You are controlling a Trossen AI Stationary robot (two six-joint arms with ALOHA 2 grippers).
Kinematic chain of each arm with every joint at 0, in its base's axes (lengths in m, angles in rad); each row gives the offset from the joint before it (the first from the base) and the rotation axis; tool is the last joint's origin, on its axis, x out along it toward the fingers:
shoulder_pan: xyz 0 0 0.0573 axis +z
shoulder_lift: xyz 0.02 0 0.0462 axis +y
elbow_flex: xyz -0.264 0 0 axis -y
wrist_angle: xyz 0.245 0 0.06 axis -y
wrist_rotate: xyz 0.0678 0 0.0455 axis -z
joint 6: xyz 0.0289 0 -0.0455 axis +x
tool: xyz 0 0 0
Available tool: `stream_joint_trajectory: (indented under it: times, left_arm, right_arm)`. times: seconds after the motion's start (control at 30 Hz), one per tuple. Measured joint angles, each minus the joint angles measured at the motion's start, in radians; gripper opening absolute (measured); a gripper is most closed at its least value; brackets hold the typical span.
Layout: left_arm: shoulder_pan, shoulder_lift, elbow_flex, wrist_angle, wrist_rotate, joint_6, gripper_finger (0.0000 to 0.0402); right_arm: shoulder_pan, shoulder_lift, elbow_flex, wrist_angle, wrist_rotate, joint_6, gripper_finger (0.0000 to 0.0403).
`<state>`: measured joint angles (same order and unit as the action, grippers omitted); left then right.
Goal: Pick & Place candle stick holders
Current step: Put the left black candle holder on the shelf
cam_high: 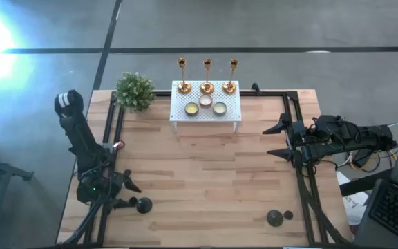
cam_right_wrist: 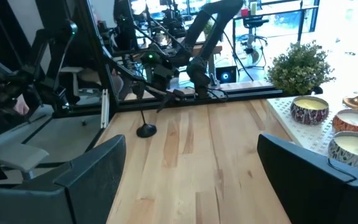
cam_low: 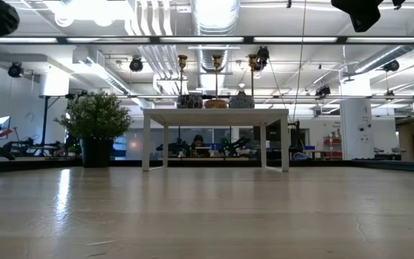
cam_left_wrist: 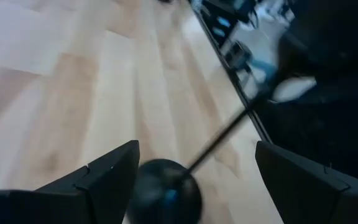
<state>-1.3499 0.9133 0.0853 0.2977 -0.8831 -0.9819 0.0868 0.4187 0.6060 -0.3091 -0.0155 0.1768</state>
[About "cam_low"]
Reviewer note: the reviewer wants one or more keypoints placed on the red storage shelf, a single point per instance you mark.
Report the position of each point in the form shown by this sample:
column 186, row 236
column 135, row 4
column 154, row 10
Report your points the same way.
column 331, row 153

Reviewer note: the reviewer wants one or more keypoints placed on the white computer monitor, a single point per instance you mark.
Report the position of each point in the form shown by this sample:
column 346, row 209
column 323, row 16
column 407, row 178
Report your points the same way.
column 0, row 126

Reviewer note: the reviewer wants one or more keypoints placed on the blue white patterned candle tin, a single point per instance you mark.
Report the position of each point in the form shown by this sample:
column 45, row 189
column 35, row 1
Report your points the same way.
column 241, row 101

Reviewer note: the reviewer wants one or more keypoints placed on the black table edge rail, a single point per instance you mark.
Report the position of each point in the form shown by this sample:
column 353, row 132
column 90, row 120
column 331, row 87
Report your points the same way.
column 228, row 163

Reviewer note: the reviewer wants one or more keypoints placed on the white round column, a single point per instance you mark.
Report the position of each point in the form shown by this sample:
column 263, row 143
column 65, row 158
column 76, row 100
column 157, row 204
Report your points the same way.
column 358, row 140

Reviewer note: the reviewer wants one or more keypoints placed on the green plant in black pot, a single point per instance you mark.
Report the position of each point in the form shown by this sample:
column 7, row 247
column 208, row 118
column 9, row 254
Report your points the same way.
column 95, row 118

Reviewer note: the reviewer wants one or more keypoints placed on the brass candlestick holder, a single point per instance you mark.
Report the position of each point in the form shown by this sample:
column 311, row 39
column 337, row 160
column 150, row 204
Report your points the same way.
column 252, row 59
column 182, row 61
column 216, row 60

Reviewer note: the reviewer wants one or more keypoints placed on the person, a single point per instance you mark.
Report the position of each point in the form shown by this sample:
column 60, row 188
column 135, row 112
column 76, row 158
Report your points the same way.
column 198, row 140

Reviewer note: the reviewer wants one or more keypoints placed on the black ceiling spotlight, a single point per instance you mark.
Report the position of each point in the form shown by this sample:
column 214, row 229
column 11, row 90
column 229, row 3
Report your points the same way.
column 392, row 65
column 15, row 70
column 136, row 64
column 262, row 57

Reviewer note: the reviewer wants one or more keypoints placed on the orange patterned candle tin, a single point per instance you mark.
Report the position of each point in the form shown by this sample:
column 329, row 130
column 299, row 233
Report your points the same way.
column 216, row 104

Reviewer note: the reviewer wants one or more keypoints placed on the white perforated riser shelf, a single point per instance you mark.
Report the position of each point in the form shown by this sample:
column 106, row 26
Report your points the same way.
column 214, row 117

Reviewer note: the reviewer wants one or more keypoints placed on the dark red floral candle tin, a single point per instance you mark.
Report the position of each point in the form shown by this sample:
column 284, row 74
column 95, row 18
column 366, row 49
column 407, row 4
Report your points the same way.
column 189, row 101

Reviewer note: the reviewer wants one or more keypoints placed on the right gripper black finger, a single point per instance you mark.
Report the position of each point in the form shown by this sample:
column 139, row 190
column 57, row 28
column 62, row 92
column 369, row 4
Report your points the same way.
column 361, row 6
column 367, row 21

